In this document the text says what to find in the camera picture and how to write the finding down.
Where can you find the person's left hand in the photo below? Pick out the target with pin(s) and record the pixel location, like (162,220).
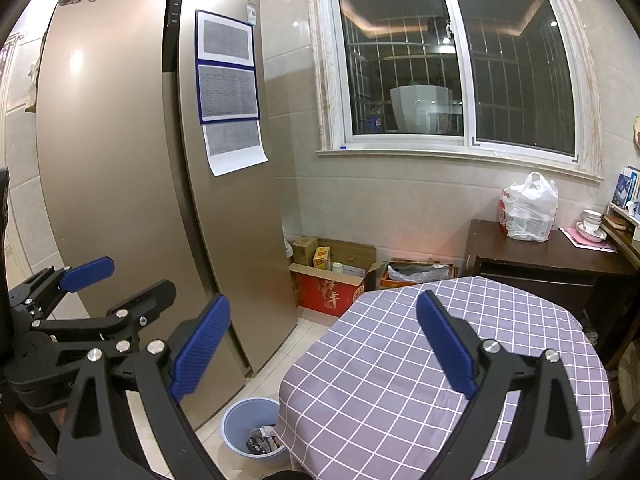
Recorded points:
(30,435)

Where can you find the round wall decoration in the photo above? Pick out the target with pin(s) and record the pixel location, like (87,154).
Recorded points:
(637,130)

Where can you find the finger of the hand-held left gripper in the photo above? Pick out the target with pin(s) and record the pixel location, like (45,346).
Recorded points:
(85,270)
(142,302)

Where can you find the white framed sliding window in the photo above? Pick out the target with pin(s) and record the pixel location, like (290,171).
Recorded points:
(400,50)

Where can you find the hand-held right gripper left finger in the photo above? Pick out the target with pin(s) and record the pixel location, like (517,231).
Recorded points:
(200,350)

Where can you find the orange cardboard box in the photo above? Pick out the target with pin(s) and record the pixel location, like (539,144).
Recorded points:
(382,280)

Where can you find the cluttered wooden desk shelf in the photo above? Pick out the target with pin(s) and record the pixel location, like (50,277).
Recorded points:
(620,225)

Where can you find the small yellow box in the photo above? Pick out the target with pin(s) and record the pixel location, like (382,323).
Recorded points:
(322,257)

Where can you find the blue framed paper chart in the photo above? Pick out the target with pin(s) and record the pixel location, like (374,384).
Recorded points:
(227,65)

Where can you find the blue white box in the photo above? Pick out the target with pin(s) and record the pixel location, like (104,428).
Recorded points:
(629,187)

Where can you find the champagne gold refrigerator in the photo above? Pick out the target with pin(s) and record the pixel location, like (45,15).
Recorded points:
(115,160)

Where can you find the blue plastic bin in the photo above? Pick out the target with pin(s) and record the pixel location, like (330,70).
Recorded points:
(237,422)

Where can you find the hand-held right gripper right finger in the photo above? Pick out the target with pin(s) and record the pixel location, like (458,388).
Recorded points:
(447,345)

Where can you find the purple checked tablecloth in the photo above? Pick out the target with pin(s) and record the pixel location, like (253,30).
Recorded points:
(375,360)

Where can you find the small brown cardboard box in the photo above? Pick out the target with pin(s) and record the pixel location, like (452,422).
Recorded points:
(305,251)

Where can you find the white fridge label sticker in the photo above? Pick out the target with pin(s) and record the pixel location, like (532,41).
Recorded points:
(253,14)

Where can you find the white printed paper sheet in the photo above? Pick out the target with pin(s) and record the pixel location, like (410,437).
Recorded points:
(235,147)

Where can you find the dark wooden chair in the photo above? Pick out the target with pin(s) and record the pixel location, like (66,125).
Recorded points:
(629,375)

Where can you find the red cardboard box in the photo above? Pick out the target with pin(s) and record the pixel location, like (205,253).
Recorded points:
(325,295)

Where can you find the dark soda bottle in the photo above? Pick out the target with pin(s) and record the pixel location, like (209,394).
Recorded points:
(376,121)

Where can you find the black snack wrapper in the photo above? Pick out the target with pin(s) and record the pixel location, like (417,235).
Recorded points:
(257,444)

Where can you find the dark wooden cabinet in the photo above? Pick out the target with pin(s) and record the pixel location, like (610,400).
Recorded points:
(525,260)

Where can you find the white plastic bag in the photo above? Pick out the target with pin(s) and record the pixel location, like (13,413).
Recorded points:
(530,210)

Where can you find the white tank outside window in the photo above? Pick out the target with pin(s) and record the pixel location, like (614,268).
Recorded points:
(420,110)

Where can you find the grey plastic bag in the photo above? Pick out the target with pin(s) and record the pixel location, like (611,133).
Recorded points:
(420,272)

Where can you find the stacked white bowls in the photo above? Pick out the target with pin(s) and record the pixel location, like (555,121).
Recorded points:
(591,227)

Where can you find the small white jar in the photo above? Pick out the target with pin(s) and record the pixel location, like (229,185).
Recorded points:
(338,267)

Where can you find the person's black trouser leg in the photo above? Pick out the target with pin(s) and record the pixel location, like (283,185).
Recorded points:
(290,475)

